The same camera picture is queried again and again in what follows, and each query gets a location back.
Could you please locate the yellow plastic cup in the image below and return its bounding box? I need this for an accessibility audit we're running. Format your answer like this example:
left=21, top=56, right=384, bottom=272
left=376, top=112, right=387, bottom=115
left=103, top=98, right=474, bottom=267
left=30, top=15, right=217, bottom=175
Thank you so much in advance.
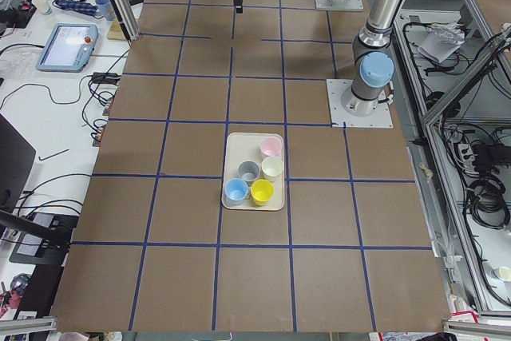
left=250, top=179, right=274, bottom=207

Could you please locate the pink plastic cup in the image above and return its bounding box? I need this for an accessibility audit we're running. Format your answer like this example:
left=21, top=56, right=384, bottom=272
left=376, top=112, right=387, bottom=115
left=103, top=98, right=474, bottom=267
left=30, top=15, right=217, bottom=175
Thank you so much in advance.
left=259, top=137, right=283, bottom=158

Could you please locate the cream white plastic cup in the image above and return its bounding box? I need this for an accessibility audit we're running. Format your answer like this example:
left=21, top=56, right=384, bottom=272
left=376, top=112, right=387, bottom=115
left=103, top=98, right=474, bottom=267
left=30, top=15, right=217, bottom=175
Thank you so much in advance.
left=261, top=157, right=284, bottom=182

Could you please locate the grey plastic cup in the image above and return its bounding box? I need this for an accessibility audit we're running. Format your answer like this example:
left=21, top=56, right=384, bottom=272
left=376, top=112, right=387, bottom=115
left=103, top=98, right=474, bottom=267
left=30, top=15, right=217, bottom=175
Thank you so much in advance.
left=237, top=161, right=260, bottom=184

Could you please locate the white paper cup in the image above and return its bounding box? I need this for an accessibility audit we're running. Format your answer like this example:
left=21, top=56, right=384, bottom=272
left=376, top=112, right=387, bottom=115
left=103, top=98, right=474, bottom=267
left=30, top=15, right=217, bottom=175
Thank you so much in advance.
left=32, top=0, right=53, bottom=16

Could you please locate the crumpled white paper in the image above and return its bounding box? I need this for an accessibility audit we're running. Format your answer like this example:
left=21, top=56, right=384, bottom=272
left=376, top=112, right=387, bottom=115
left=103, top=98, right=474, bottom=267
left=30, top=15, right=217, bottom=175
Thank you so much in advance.
left=418, top=22, right=465, bottom=64

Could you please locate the cream plastic tray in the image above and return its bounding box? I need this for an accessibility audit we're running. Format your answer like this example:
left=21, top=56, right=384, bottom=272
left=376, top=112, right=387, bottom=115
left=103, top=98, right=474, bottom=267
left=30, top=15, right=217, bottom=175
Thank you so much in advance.
left=222, top=133, right=286, bottom=211

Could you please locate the black monitor stand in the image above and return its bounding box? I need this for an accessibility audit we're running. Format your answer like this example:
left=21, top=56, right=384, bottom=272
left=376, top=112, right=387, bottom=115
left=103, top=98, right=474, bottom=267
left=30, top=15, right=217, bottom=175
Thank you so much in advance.
left=1, top=117, right=78, bottom=266

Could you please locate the blue teach pendant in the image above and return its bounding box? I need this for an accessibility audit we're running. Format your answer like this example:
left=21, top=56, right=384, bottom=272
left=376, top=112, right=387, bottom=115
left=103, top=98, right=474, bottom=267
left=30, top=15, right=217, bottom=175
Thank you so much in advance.
left=35, top=23, right=98, bottom=73

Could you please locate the aluminium cage frame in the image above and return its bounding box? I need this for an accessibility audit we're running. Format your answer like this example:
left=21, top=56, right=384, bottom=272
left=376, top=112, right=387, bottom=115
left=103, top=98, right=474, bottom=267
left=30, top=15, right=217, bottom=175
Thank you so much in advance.
left=394, top=0, right=510, bottom=340

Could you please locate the blue cup on desk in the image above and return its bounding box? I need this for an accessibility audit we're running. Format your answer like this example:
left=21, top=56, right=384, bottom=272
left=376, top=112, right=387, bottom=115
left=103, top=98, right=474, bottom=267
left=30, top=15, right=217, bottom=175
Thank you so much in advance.
left=95, top=0, right=115, bottom=22

